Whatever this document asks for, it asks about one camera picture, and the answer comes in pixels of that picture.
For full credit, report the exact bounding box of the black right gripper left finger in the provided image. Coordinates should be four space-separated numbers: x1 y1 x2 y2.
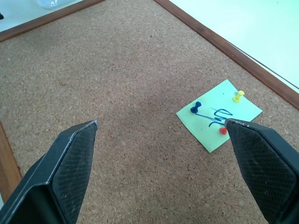
0 120 99 224

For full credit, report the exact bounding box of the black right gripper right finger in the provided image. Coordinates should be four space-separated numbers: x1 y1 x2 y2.
224 118 299 224

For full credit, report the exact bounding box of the green sticky note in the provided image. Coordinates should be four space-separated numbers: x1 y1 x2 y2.
176 79 263 154

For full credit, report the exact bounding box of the yellow push pin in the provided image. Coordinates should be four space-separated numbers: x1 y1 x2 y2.
232 91 245 103

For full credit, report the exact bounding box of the blue push pin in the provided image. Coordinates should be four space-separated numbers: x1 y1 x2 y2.
190 101 202 114

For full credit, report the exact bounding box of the clear plastic container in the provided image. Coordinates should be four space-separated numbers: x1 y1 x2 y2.
37 0 82 9

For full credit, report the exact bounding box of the cork board with wooden frame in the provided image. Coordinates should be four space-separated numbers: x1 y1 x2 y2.
0 0 299 224

